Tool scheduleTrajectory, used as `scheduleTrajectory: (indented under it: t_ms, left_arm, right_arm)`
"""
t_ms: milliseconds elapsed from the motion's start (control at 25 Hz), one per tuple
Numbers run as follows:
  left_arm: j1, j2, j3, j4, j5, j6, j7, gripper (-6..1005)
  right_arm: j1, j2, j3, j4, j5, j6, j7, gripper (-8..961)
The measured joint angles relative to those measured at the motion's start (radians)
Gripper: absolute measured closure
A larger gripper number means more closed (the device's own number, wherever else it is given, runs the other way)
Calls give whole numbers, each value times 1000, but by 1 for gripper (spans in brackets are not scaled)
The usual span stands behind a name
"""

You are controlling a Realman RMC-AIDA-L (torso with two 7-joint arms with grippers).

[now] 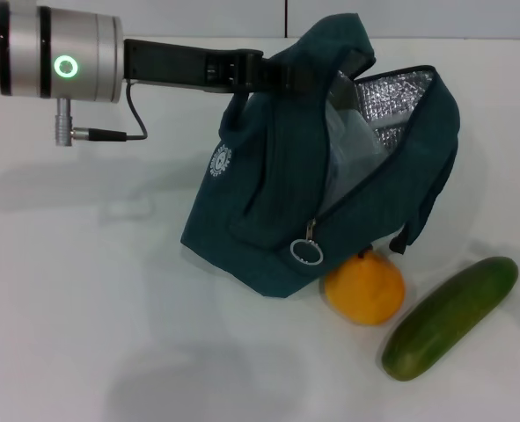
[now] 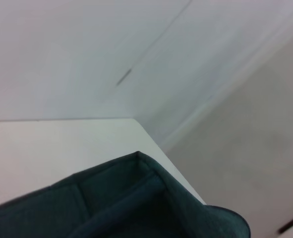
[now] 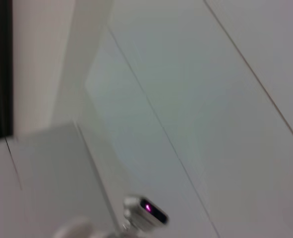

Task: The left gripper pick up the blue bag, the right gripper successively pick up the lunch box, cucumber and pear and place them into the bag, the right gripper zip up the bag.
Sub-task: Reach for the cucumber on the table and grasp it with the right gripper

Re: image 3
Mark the silver head camera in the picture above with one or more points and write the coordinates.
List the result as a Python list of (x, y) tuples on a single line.
[(146, 210)]

